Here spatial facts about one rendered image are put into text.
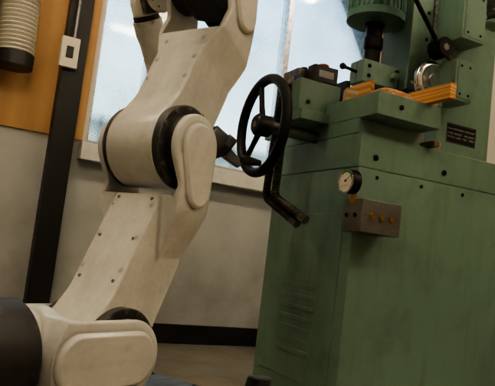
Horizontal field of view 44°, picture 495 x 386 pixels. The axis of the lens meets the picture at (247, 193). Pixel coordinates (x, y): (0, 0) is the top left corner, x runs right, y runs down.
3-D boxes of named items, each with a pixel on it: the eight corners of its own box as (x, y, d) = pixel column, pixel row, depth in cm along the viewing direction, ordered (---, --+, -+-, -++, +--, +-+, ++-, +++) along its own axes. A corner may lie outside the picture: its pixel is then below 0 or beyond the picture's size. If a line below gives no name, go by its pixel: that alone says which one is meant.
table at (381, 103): (238, 135, 203) (240, 116, 204) (316, 151, 216) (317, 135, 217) (345, 104, 149) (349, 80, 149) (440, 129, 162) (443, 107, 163)
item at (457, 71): (431, 103, 183) (434, 64, 184) (448, 109, 186) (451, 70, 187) (454, 98, 174) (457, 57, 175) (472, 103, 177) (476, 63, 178)
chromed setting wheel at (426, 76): (409, 98, 179) (413, 57, 180) (441, 107, 184) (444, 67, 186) (416, 96, 176) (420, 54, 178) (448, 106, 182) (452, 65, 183)
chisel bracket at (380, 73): (347, 89, 187) (350, 63, 188) (384, 99, 193) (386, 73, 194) (362, 85, 180) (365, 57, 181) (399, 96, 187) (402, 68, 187)
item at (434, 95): (314, 129, 209) (315, 118, 209) (319, 130, 210) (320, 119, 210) (449, 97, 153) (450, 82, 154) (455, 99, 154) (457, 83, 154)
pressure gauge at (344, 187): (335, 201, 152) (339, 168, 153) (348, 203, 154) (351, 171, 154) (350, 200, 146) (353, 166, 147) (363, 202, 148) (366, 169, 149)
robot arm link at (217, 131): (203, 168, 168) (170, 139, 164) (221, 142, 172) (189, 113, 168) (224, 160, 157) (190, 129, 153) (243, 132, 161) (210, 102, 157)
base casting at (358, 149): (274, 176, 196) (277, 148, 197) (413, 202, 221) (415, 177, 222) (359, 165, 156) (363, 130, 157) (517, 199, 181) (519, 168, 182)
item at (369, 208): (339, 230, 153) (342, 198, 154) (378, 236, 159) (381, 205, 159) (359, 231, 146) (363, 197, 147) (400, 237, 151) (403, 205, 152)
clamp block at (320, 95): (272, 116, 183) (276, 86, 184) (311, 125, 189) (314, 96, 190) (298, 107, 170) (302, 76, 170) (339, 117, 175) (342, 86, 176)
